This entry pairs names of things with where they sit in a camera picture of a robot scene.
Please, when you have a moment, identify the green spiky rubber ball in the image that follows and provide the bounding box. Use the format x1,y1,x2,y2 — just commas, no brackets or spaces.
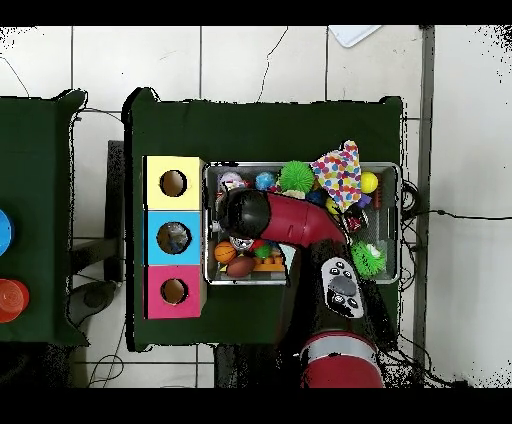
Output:
277,159,316,194

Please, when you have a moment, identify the colourful dotted cloth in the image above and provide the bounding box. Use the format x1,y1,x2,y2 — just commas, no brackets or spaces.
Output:
309,139,363,212

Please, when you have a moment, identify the wooden box with three holes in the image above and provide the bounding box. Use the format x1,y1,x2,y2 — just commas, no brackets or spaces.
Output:
142,155,208,320

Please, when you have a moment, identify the silver mesh bin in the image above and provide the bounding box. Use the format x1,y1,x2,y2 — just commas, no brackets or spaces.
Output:
202,161,402,287

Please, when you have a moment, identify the blue globe ball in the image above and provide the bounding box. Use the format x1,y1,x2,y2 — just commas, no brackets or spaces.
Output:
254,171,277,192

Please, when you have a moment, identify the white baseball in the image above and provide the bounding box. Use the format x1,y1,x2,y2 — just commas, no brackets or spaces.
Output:
218,171,246,189

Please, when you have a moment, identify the orange toy basketball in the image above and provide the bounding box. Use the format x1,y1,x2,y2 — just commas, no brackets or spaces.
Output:
213,240,237,265

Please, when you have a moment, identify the brown toy football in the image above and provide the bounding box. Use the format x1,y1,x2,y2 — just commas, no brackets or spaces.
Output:
225,255,257,278

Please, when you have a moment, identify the dark green table cloth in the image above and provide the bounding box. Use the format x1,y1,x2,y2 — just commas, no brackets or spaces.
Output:
123,86,405,353

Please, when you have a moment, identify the yellow ball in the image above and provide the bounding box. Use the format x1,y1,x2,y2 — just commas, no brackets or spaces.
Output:
359,171,380,195

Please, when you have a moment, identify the green spiky ball with eyes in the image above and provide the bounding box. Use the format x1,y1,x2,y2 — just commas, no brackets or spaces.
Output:
350,240,387,279

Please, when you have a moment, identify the black floor stand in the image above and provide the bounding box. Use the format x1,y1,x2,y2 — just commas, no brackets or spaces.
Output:
65,139,126,327

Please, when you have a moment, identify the white tray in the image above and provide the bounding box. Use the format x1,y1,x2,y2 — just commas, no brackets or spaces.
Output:
327,25,383,49

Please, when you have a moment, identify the small green covered table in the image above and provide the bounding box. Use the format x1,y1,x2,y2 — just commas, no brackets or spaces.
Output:
0,88,90,348

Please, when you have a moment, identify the blue cup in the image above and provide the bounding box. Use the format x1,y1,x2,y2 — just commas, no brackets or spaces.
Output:
0,208,16,257

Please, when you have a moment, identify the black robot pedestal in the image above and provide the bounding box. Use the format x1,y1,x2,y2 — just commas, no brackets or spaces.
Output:
213,343,301,388

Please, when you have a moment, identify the thin black floor cable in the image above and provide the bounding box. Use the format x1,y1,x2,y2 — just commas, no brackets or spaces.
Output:
401,207,512,222

